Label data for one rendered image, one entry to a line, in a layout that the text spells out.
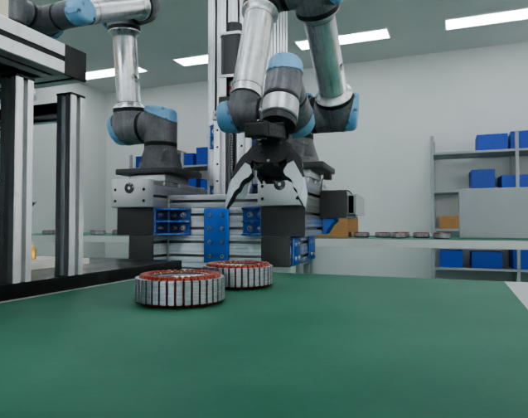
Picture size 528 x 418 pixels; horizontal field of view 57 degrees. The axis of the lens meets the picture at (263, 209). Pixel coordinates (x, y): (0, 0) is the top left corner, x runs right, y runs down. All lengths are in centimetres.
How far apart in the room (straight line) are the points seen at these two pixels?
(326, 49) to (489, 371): 114
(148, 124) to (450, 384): 152
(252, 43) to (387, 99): 641
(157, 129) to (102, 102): 795
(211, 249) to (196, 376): 126
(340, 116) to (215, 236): 55
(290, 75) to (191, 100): 773
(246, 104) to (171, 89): 787
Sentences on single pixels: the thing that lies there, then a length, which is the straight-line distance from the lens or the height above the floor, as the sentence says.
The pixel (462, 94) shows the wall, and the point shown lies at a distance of 751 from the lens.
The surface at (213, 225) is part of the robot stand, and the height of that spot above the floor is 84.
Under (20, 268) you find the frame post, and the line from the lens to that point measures 73.
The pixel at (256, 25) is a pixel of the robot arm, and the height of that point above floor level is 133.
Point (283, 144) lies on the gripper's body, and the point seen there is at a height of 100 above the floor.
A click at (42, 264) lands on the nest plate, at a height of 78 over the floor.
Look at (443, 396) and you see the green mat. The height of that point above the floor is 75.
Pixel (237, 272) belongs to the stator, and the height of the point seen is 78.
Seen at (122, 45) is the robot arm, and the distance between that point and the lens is 189.
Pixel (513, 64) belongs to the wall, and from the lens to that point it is 764.
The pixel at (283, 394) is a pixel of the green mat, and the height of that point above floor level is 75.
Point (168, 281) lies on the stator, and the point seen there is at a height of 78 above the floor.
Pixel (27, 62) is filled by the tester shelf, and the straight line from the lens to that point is 76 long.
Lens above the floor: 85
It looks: 2 degrees up
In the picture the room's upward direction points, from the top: straight up
